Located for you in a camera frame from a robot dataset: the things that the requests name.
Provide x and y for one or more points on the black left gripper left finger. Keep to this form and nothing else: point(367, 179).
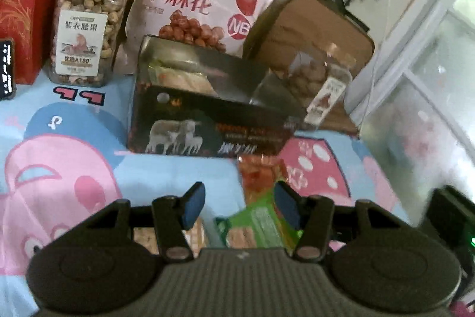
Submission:
point(181, 211)

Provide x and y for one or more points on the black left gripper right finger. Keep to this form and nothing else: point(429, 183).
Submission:
point(312, 215)

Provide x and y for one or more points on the brown peanut snack packet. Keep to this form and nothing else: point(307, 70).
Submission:
point(195, 237)

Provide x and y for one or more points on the green snack packet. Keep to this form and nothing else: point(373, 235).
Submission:
point(259, 225)

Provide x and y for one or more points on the red orange snack packet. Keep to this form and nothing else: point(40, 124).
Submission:
point(258, 175)

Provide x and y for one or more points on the black wool product box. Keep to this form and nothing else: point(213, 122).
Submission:
point(194, 101)

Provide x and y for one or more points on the pig cartoon bedsheet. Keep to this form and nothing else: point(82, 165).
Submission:
point(64, 157)

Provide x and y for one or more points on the nut jar brown label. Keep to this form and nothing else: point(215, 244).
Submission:
point(316, 80)

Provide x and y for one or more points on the brown cushion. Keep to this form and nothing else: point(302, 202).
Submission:
point(317, 48)

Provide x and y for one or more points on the black phone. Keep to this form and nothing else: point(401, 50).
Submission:
point(7, 57)

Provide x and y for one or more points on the cashew jar gold lid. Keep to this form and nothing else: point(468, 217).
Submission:
point(84, 40)

